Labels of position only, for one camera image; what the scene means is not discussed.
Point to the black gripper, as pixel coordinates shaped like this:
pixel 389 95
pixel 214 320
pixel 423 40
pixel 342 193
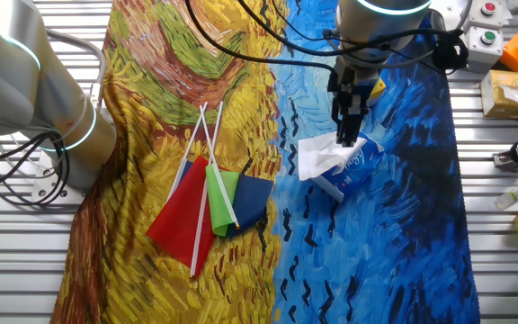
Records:
pixel 348 87

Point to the white napkin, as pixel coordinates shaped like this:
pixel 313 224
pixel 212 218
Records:
pixel 319 155

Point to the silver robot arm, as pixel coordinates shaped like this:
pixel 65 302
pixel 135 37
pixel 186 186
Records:
pixel 16 90

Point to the green button yellow box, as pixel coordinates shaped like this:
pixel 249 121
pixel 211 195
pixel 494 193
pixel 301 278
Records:
pixel 379 88

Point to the blue tissue pack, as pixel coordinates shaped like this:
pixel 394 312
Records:
pixel 353 175

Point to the navy flag white stick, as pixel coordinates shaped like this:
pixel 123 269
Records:
pixel 252 198

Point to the painted Van Gogh cloth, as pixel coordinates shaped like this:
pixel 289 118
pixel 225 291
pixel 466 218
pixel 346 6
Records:
pixel 376 252

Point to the green flag white stick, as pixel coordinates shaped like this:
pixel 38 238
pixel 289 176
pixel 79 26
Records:
pixel 220 202

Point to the grey box green button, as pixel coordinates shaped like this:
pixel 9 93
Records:
pixel 481 49

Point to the grey box red button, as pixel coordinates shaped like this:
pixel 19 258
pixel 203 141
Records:
pixel 488 11

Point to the red flag white stick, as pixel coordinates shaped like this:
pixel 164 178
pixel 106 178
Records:
pixel 182 225

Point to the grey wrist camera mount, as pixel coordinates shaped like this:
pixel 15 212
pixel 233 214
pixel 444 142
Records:
pixel 367 84

